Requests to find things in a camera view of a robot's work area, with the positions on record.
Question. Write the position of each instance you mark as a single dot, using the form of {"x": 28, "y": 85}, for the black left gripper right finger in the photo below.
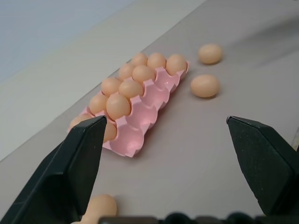
{"x": 268, "y": 168}

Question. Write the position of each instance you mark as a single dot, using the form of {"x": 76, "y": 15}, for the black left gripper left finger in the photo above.
{"x": 60, "y": 172}

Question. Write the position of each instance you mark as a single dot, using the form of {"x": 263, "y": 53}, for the pink plastic egg tray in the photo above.
{"x": 144, "y": 112}

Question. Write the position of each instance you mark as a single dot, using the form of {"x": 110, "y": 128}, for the light brown egg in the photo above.
{"x": 90, "y": 219}
{"x": 109, "y": 86}
{"x": 110, "y": 131}
{"x": 105, "y": 206}
{"x": 130, "y": 88}
{"x": 78, "y": 121}
{"x": 205, "y": 85}
{"x": 176, "y": 64}
{"x": 125, "y": 71}
{"x": 97, "y": 102}
{"x": 118, "y": 105}
{"x": 156, "y": 60}
{"x": 210, "y": 53}
{"x": 139, "y": 58}
{"x": 143, "y": 73}

